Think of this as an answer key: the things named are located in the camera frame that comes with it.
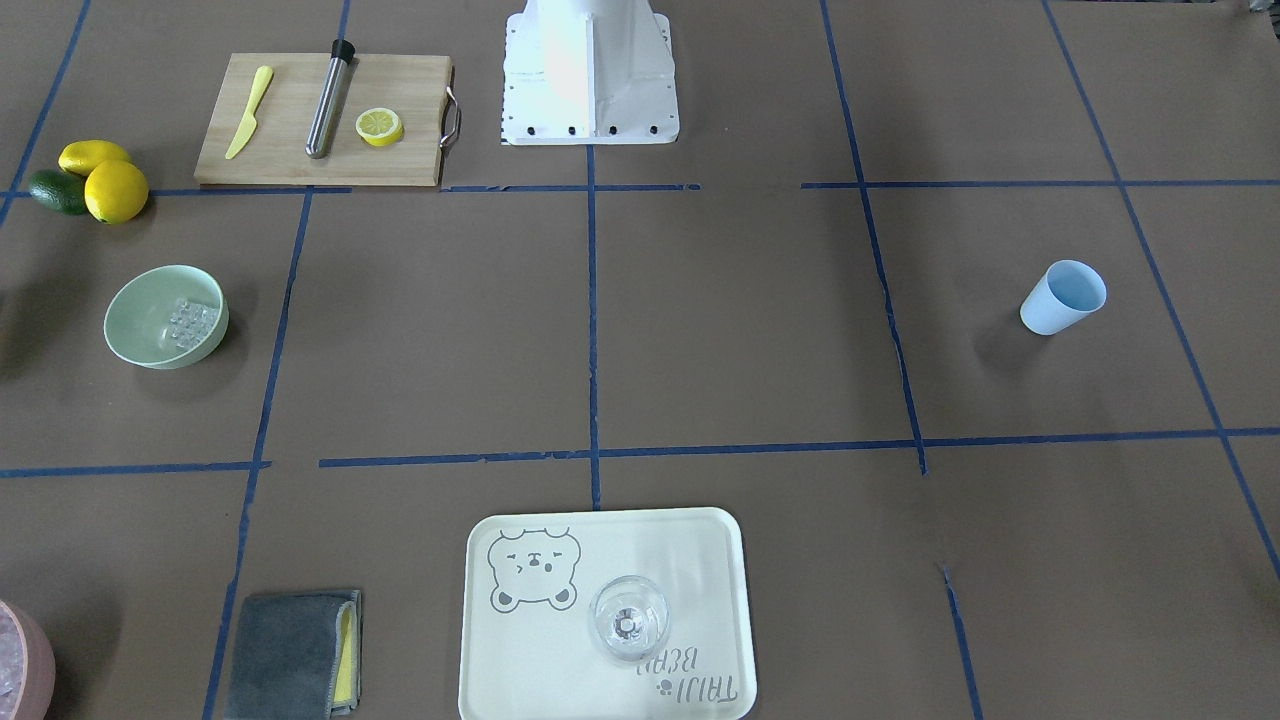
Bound half lemon slice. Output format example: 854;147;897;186
355;108;404;147

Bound wooden cutting board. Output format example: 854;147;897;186
195;53;463;190

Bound yellow lemon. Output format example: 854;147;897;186
58;138;132;178
84;160;150;225

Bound cream bear tray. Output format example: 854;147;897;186
458;507;758;719

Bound ice cubes in bowl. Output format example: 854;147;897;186
163;299;220;352

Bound clear wine glass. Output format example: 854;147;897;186
590;575;672;664

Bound yellow plastic knife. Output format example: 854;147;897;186
224;65;274;160

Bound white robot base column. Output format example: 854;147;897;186
500;1;681;147

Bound light blue plastic cup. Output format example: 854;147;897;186
1019;259;1108;336

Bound pink bowl of ice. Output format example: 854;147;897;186
1;600;56;719

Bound light green bowl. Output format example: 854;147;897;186
102;264;230;370

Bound metal muddler black tip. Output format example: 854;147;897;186
303;38;355;159

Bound green lime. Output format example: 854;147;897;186
28;169;90;217

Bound grey folded cloth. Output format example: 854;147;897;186
224;588;364;719

